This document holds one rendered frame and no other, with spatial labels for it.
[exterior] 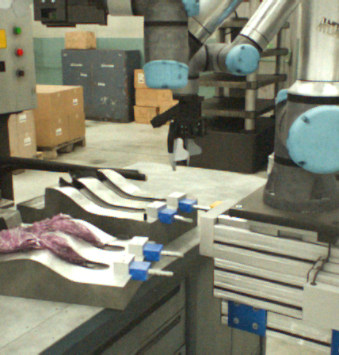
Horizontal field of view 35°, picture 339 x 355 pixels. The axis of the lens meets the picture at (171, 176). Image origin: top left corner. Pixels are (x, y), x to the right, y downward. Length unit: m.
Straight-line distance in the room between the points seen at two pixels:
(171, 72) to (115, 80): 7.60
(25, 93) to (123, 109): 6.29
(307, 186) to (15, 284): 0.67
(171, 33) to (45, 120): 5.26
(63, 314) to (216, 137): 4.45
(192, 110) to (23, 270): 0.61
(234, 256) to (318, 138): 0.37
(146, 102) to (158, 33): 7.51
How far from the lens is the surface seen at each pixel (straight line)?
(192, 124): 1.45
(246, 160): 5.44
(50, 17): 0.97
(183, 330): 1.71
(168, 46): 0.90
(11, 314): 1.21
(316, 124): 0.89
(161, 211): 1.46
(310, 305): 0.99
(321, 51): 0.90
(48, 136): 6.13
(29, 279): 1.24
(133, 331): 1.45
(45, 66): 9.93
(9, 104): 2.18
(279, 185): 1.07
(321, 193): 1.07
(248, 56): 1.35
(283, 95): 1.05
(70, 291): 1.21
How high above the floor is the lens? 1.37
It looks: 15 degrees down
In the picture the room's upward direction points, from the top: straight up
